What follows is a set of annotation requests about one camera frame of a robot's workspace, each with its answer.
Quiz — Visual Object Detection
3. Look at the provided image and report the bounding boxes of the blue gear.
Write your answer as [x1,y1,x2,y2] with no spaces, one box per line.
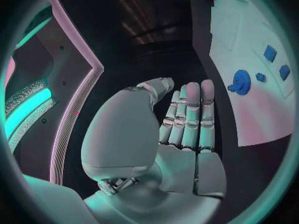
[227,69,253,96]

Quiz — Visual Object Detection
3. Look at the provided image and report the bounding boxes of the white task board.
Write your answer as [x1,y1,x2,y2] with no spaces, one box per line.
[208,0,296,147]

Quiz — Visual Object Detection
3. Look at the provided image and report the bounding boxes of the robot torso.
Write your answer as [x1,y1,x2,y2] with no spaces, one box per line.
[3,0,106,186]

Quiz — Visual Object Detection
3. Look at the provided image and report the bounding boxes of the blue square block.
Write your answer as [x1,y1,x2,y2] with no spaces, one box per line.
[263,45,278,63]

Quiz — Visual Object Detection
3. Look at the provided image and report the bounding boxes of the blue rounded block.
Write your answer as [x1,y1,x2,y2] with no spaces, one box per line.
[278,64,291,81]

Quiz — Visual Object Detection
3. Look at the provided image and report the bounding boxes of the glowing light bar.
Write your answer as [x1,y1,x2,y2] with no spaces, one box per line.
[3,88,53,140]

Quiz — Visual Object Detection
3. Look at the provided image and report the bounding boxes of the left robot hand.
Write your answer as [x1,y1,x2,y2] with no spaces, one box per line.
[80,77,228,224]

